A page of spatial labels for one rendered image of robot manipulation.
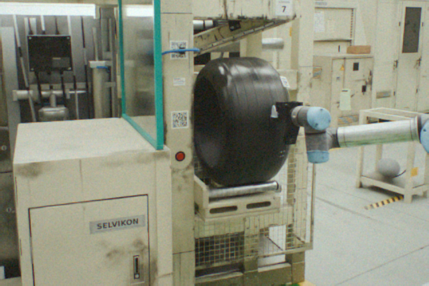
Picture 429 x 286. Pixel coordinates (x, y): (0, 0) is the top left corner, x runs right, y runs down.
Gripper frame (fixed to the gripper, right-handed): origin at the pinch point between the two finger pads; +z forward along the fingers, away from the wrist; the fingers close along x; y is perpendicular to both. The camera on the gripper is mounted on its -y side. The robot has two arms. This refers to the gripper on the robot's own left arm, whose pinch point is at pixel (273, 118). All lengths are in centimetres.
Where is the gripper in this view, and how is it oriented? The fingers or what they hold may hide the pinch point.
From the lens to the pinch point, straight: 196.3
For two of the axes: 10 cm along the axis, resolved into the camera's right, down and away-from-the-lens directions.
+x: -9.4, 0.5, -3.4
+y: -0.3, -10.0, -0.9
